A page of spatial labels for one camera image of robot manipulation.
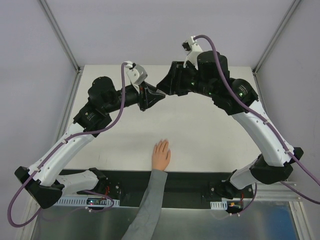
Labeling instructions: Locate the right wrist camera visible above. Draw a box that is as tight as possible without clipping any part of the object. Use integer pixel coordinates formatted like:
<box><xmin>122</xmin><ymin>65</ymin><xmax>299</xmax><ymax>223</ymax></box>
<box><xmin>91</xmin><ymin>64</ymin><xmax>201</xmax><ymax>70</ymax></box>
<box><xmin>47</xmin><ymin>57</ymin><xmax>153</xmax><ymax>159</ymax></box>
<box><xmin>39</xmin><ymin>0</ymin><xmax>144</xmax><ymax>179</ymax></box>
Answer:
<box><xmin>182</xmin><ymin>35</ymin><xmax>203</xmax><ymax>70</ymax></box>

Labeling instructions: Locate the right aluminium frame post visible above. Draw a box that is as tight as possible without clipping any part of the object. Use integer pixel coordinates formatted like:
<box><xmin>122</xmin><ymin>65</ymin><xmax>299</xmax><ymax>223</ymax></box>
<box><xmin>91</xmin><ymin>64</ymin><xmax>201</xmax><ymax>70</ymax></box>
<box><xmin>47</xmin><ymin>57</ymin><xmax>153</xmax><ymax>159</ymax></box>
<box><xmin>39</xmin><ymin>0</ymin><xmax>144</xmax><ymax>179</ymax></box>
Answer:
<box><xmin>252</xmin><ymin>0</ymin><xmax>303</xmax><ymax>76</ymax></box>

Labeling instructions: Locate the grey sleeved forearm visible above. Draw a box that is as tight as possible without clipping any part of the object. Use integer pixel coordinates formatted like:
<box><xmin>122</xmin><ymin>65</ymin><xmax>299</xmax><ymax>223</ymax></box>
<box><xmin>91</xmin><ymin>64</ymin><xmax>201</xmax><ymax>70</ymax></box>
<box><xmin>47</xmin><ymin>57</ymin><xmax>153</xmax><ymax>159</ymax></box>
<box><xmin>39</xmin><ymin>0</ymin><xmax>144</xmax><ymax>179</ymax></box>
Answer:
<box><xmin>122</xmin><ymin>169</ymin><xmax>168</xmax><ymax>240</ymax></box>

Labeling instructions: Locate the right white cable duct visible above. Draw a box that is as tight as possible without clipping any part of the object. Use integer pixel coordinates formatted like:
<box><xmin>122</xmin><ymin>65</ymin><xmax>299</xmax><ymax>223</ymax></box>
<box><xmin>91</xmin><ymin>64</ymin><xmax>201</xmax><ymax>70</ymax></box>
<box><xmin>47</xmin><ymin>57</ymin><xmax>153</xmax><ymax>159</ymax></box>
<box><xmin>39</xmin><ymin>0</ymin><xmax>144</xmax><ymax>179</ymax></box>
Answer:
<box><xmin>210</xmin><ymin>200</ymin><xmax>228</xmax><ymax>211</ymax></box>

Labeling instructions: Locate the left aluminium frame post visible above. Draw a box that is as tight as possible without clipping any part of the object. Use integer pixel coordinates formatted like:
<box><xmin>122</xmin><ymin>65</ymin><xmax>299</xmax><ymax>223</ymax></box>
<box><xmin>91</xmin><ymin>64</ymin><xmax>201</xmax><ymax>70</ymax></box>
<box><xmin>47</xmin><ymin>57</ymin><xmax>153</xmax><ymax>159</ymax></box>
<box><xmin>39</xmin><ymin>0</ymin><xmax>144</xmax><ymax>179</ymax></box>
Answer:
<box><xmin>37</xmin><ymin>0</ymin><xmax>81</xmax><ymax>73</ymax></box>

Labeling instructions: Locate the mannequin hand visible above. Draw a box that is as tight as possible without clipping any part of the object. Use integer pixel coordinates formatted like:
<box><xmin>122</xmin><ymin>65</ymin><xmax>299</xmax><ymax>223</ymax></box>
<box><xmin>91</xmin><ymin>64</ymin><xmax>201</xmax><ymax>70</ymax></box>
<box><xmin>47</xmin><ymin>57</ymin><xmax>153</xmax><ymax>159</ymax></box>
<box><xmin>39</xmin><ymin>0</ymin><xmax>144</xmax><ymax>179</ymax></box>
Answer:
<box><xmin>151</xmin><ymin>139</ymin><xmax>171</xmax><ymax>171</ymax></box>

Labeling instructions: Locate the aluminium frame post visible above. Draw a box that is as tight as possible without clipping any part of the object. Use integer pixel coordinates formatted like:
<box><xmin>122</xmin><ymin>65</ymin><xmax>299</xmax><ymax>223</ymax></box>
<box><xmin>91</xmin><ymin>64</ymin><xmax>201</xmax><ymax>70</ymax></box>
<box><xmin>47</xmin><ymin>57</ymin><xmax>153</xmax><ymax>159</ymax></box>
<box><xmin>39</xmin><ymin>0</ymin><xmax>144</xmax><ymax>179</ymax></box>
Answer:
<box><xmin>37</xmin><ymin>0</ymin><xmax>81</xmax><ymax>73</ymax></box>
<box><xmin>252</xmin><ymin>0</ymin><xmax>303</xmax><ymax>76</ymax></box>

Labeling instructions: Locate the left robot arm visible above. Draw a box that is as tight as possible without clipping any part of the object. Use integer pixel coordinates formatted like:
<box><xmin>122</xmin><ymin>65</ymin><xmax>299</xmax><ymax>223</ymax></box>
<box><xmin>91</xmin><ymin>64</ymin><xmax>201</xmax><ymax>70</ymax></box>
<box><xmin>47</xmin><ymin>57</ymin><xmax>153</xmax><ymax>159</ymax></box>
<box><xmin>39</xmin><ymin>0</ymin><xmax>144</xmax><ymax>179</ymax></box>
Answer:
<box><xmin>14</xmin><ymin>76</ymin><xmax>166</xmax><ymax>209</ymax></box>

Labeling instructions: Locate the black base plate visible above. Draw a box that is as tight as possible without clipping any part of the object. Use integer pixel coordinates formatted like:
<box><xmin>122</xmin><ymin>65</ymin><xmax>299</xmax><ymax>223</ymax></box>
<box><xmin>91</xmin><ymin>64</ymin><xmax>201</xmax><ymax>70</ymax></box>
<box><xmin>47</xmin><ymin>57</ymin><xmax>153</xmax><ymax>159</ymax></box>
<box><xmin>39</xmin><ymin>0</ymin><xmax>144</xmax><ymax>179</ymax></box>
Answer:
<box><xmin>60</xmin><ymin>169</ymin><xmax>255</xmax><ymax>209</ymax></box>

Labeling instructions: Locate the white cable duct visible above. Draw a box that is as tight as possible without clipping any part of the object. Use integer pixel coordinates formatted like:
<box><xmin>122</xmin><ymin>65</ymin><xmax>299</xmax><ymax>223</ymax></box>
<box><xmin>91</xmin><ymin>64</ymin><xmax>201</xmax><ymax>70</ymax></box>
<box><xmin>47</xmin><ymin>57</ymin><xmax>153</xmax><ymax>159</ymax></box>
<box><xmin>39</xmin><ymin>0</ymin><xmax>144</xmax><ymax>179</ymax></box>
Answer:
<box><xmin>54</xmin><ymin>196</ymin><xmax>120</xmax><ymax>208</ymax></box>
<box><xmin>210</xmin><ymin>200</ymin><xmax>228</xmax><ymax>211</ymax></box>

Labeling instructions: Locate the left white cable duct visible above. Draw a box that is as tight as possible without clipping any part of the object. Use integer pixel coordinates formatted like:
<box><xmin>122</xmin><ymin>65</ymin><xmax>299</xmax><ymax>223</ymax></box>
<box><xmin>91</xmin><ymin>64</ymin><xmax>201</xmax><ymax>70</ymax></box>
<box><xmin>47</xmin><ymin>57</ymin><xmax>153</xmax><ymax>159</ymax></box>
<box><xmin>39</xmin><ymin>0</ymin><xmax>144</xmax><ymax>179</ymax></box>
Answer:
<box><xmin>54</xmin><ymin>196</ymin><xmax>120</xmax><ymax>208</ymax></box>

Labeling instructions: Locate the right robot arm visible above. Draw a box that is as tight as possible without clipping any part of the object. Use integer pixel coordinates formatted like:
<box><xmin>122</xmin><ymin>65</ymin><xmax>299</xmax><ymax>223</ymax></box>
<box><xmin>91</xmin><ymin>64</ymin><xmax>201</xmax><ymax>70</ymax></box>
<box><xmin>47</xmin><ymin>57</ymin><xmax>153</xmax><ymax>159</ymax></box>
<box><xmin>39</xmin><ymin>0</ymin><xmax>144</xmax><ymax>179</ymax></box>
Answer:
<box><xmin>156</xmin><ymin>51</ymin><xmax>304</xmax><ymax>199</ymax></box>

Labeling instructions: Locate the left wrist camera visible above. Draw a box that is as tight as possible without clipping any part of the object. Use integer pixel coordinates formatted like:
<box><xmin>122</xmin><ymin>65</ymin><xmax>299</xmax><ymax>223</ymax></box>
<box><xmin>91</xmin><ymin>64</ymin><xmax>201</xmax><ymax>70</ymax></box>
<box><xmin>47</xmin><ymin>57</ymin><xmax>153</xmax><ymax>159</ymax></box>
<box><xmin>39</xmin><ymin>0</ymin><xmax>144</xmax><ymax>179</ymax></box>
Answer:
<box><xmin>125</xmin><ymin>61</ymin><xmax>148</xmax><ymax>92</ymax></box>

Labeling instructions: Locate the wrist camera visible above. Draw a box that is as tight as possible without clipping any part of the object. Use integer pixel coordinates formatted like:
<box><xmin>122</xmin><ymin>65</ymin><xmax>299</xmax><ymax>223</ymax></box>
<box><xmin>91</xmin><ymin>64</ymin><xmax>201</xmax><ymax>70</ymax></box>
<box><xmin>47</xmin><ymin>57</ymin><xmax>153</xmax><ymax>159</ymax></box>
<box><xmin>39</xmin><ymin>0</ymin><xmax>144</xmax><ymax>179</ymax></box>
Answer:
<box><xmin>125</xmin><ymin>61</ymin><xmax>148</xmax><ymax>92</ymax></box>
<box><xmin>182</xmin><ymin>35</ymin><xmax>203</xmax><ymax>70</ymax></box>

